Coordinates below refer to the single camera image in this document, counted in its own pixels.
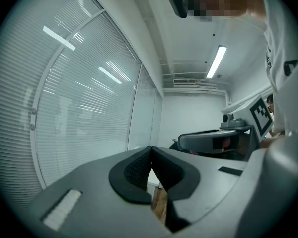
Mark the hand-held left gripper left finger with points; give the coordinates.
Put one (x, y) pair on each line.
(94, 207)

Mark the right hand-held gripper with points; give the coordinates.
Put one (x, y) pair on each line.
(259, 113)

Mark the long ceiling lamp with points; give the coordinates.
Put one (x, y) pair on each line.
(216, 61)

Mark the black head-mounted camera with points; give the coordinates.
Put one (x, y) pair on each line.
(178, 5)

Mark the ceiling air vent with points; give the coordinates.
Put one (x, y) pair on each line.
(185, 81)

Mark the narrow glass partition with blinds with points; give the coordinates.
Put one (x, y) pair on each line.
(141, 113)

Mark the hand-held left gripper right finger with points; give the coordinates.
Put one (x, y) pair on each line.
(203, 177)

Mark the wide glass partition with blinds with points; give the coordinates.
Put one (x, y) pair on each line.
(89, 103)
(17, 95)

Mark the white ceiling pipes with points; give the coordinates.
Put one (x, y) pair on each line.
(196, 89)

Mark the person's right forearm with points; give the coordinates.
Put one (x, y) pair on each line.
(275, 138)

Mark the person's white shirt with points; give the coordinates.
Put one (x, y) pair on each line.
(285, 58)

